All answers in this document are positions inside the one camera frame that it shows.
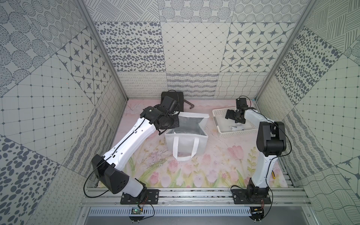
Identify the white insulated delivery bag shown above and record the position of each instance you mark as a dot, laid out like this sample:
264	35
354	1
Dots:
189	139

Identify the aluminium rail frame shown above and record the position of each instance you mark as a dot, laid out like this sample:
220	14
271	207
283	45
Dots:
196	202

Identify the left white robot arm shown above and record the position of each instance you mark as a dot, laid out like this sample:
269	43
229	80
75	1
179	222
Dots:
108	168

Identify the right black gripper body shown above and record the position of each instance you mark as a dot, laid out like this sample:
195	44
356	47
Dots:
233	115

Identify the black allen key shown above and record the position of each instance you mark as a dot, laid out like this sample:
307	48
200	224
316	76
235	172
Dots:
191	106

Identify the floral pink table mat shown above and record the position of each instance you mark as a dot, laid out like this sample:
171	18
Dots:
225	162

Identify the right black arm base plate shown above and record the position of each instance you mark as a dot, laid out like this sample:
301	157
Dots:
240	197

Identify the white perforated plastic basket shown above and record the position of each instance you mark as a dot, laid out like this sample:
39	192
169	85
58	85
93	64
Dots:
223	125

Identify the black controller box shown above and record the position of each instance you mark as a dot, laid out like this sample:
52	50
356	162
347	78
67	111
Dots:
256	213

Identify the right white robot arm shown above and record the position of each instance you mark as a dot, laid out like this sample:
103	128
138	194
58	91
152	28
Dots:
270	142

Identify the clear ice pack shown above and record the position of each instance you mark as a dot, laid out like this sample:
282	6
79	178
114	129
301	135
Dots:
238	128

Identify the green circuit board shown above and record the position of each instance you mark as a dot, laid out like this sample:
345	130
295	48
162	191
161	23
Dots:
136	211

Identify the black plastic case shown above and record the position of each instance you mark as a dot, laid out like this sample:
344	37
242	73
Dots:
178	96

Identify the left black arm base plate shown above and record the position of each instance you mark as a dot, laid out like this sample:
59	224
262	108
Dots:
147	196

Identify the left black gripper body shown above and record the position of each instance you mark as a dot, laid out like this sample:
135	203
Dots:
170	122

